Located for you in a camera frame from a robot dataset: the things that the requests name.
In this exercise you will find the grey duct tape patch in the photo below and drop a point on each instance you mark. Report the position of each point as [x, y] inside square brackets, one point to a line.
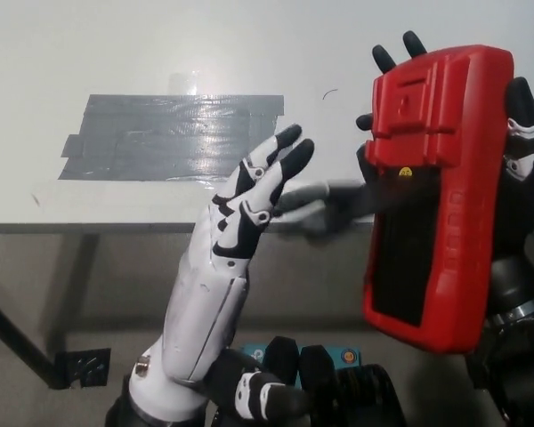
[160, 142]

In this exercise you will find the red digital multimeter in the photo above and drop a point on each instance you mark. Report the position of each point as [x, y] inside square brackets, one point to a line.
[454, 178]

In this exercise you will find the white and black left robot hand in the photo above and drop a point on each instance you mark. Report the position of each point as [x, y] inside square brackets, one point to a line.
[204, 293]

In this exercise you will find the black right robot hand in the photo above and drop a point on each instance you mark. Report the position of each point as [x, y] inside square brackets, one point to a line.
[525, 200]

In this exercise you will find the black metal table leg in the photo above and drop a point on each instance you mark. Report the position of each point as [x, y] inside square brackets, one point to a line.
[18, 338]

